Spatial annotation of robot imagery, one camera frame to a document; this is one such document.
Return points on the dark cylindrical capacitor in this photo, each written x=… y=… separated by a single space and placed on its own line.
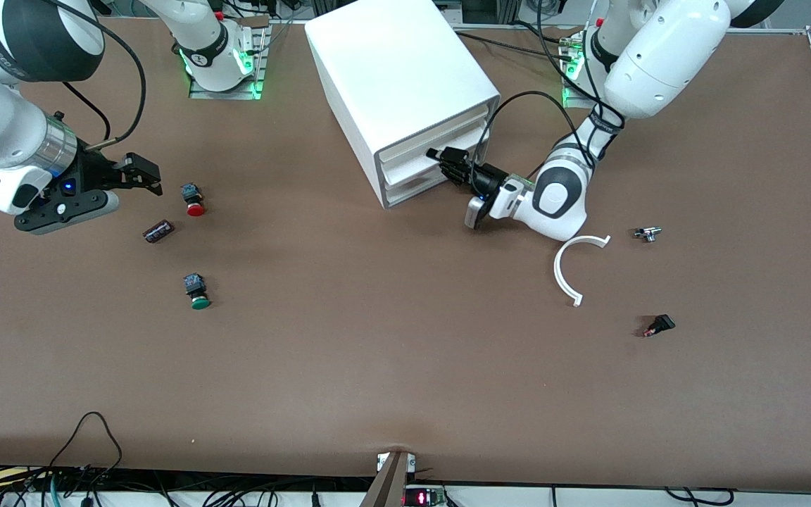
x=158 y=231

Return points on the black square push switch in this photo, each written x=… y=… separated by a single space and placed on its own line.
x=661 y=324

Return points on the green push button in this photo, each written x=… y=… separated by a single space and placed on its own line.
x=200 y=302

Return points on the white plastic drawer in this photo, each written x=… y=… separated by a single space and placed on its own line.
x=405 y=173
x=405 y=186
x=412 y=144
x=405 y=198

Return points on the brown camera mount post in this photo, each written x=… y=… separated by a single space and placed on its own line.
x=386 y=486

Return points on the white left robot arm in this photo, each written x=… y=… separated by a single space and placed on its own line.
x=666 y=56

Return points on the white drawer cabinet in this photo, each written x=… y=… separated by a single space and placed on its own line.
x=391 y=63

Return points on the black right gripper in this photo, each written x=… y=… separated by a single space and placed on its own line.
x=96 y=172

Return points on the small red LED device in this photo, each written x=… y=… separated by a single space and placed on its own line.
x=423 y=498

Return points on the red push button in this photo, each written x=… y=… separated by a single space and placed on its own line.
x=196 y=208

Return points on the chrome tee fitting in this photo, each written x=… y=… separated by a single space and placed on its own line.
x=648 y=232

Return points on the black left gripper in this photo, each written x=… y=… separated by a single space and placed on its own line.
x=488 y=179

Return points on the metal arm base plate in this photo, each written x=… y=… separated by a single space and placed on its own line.
x=226 y=93
x=578 y=98

